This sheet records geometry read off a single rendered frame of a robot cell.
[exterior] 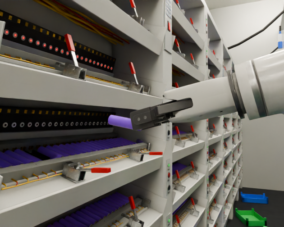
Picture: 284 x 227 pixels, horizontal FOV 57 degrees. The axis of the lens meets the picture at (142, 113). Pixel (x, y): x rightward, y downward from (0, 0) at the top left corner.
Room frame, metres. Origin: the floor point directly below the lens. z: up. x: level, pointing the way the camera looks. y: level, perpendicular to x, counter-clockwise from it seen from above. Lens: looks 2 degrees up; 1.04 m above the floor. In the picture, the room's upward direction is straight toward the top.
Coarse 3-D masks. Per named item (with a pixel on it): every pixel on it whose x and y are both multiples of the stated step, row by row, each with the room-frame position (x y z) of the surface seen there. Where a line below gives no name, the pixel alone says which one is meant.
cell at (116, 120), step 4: (112, 116) 0.47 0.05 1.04; (116, 116) 0.47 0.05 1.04; (108, 120) 0.47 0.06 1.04; (112, 120) 0.47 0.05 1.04; (116, 120) 0.47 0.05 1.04; (120, 120) 0.46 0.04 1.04; (124, 120) 0.46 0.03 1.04; (128, 120) 0.46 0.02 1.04; (112, 124) 0.47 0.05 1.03; (116, 124) 0.47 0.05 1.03; (120, 124) 0.46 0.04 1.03; (124, 124) 0.46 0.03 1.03; (128, 124) 0.46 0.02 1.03; (128, 128) 0.46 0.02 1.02; (132, 128) 0.46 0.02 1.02
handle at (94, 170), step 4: (76, 168) 0.49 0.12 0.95; (80, 168) 0.49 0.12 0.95; (84, 168) 0.49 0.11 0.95; (88, 168) 0.49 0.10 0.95; (92, 168) 0.47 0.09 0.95; (96, 168) 0.47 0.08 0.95; (100, 168) 0.47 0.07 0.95; (104, 168) 0.46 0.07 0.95; (108, 168) 0.46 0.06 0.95; (92, 172) 0.47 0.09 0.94; (96, 172) 0.47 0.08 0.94; (100, 172) 0.47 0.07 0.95; (104, 172) 0.46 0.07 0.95; (108, 172) 0.46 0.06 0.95
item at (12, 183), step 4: (120, 156) 0.71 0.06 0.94; (124, 156) 0.73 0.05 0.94; (100, 160) 0.63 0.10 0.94; (104, 160) 0.64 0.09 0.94; (108, 160) 0.65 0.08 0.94; (84, 164) 0.57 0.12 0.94; (88, 164) 0.58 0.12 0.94; (92, 164) 0.59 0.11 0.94; (52, 172) 0.48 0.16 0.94; (56, 172) 0.49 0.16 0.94; (60, 172) 0.50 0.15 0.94; (40, 176) 0.45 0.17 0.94; (44, 176) 0.46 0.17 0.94; (48, 176) 0.47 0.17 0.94; (20, 180) 0.42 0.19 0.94; (24, 180) 0.42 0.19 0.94; (32, 180) 0.44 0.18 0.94; (8, 184) 0.40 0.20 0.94; (12, 184) 0.40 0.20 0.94; (0, 188) 0.39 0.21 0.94
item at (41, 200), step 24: (120, 168) 0.63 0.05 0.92; (144, 168) 0.75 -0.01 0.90; (0, 192) 0.38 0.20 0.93; (24, 192) 0.40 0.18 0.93; (48, 192) 0.42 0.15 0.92; (72, 192) 0.46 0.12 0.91; (96, 192) 0.54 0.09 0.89; (0, 216) 0.34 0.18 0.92; (24, 216) 0.37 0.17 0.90; (48, 216) 0.42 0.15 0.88
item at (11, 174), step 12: (144, 144) 0.86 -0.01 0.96; (72, 156) 0.55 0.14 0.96; (84, 156) 0.57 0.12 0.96; (96, 156) 0.61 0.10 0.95; (108, 156) 0.66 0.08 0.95; (0, 168) 0.40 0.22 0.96; (12, 168) 0.41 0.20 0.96; (24, 168) 0.42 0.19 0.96; (36, 168) 0.45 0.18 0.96; (48, 168) 0.47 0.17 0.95; (60, 168) 0.50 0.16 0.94; (12, 180) 0.40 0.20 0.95; (36, 180) 0.43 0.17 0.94
